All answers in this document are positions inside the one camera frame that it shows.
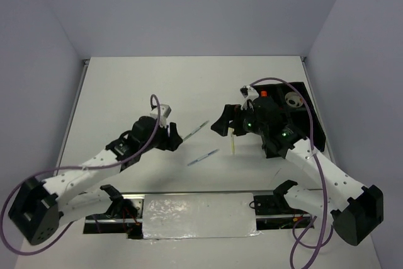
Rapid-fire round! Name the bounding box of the small clear tape roll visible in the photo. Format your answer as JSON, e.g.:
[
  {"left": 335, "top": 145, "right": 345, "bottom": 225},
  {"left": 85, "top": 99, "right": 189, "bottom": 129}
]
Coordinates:
[{"left": 288, "top": 99, "right": 299, "bottom": 107}]

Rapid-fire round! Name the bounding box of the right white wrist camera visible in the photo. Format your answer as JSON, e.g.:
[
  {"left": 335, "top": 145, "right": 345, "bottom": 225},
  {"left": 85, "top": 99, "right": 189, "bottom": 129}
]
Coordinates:
[{"left": 240, "top": 85, "right": 256, "bottom": 110}]

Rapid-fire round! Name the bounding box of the black compartment organizer tray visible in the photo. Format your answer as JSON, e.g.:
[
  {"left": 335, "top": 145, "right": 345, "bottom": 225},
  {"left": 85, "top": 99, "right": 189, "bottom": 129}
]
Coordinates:
[{"left": 252, "top": 82, "right": 326, "bottom": 158}]

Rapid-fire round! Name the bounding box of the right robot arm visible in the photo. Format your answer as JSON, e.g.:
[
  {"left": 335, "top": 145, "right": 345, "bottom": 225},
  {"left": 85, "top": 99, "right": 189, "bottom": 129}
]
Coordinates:
[{"left": 211, "top": 97, "right": 383, "bottom": 246}]

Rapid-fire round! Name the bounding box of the silver foil sheet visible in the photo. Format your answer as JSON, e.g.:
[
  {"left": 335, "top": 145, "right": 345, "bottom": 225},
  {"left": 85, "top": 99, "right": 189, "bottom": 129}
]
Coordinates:
[{"left": 142, "top": 193, "right": 259, "bottom": 239}]

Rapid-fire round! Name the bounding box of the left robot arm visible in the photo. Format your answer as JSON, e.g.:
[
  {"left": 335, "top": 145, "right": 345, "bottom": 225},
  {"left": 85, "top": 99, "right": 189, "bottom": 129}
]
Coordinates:
[{"left": 8, "top": 116, "right": 183, "bottom": 246}]

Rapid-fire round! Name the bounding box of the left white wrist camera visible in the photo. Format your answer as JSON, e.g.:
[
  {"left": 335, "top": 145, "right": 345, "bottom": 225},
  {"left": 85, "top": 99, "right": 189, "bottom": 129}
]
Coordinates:
[{"left": 150, "top": 104, "right": 171, "bottom": 128}]

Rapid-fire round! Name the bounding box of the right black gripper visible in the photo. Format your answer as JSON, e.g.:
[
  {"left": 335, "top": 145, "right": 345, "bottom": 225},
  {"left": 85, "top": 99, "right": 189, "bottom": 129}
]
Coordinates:
[{"left": 210, "top": 103, "right": 268, "bottom": 136}]

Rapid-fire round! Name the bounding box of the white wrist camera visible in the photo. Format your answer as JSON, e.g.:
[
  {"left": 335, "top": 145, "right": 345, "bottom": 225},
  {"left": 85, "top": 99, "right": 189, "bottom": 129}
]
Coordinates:
[
  {"left": 240, "top": 85, "right": 256, "bottom": 110},
  {"left": 150, "top": 104, "right": 171, "bottom": 128}
]

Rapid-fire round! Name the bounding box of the blue thin pen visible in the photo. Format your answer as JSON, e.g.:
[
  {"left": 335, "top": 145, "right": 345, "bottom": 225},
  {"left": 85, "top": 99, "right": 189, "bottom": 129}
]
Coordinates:
[{"left": 187, "top": 149, "right": 220, "bottom": 166}]

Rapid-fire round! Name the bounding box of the large grey tape roll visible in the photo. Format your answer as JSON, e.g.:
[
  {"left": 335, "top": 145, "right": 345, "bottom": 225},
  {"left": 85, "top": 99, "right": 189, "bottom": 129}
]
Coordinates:
[{"left": 285, "top": 91, "right": 304, "bottom": 108}]

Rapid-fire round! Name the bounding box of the yellow thin pen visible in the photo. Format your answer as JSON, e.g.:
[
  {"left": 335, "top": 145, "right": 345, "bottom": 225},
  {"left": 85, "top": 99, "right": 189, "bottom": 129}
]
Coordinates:
[{"left": 229, "top": 128, "right": 236, "bottom": 155}]

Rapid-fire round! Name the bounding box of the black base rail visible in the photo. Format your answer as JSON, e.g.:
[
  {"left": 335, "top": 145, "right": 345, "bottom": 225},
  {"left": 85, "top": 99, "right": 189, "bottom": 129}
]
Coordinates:
[{"left": 82, "top": 192, "right": 311, "bottom": 240}]

